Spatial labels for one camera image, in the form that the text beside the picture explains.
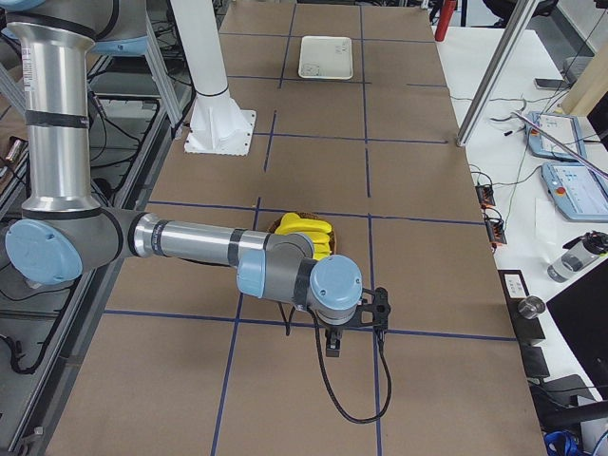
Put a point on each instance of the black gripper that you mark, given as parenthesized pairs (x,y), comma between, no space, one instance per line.
(333,330)

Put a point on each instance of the translucent yellow banana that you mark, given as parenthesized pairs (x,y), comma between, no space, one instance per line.
(293,222)

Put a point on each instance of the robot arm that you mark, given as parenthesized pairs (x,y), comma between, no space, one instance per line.
(107,27)
(64,232)

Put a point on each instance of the metal cup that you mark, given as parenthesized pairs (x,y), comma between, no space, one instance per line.
(531,307)

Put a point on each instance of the black monitor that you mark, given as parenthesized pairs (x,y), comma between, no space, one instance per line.
(580,313)

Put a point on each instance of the clear water bottle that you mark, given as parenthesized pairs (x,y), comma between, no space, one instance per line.
(580,253)

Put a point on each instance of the white rectangular tray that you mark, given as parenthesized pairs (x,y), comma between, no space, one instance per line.
(325,58)

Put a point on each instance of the near teach pendant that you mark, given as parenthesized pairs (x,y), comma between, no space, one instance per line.
(577,192)

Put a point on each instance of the teach pendant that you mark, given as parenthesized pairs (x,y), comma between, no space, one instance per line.
(564,128)
(577,192)

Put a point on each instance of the far teach pendant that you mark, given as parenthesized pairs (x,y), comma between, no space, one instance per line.
(564,128)

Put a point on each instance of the thin metal stand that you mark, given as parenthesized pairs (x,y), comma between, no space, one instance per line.
(519,116)

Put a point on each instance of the black phone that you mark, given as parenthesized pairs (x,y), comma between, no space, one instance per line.
(551,84)

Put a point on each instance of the red cylinder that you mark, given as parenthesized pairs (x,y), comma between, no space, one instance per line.
(446,9)

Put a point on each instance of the white pedestal column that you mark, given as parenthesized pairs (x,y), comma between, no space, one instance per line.
(218,125)

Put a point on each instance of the aluminium frame post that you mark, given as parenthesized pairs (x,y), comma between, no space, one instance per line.
(512,34)

